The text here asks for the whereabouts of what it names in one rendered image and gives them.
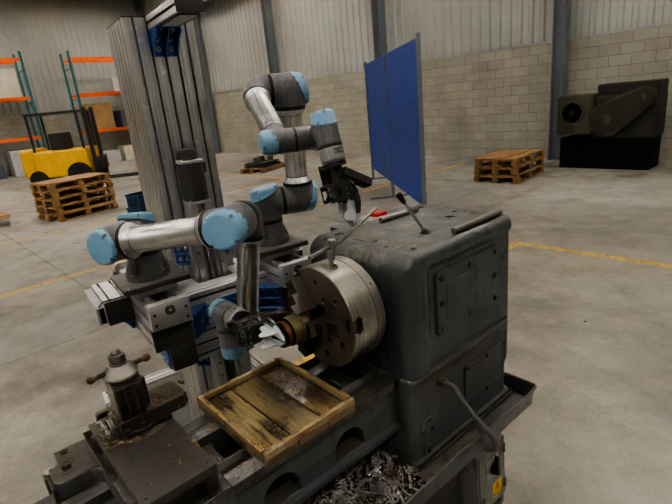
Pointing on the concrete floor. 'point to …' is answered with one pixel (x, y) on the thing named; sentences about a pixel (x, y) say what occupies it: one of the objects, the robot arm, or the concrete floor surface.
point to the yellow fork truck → (78, 160)
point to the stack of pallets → (73, 196)
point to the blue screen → (397, 119)
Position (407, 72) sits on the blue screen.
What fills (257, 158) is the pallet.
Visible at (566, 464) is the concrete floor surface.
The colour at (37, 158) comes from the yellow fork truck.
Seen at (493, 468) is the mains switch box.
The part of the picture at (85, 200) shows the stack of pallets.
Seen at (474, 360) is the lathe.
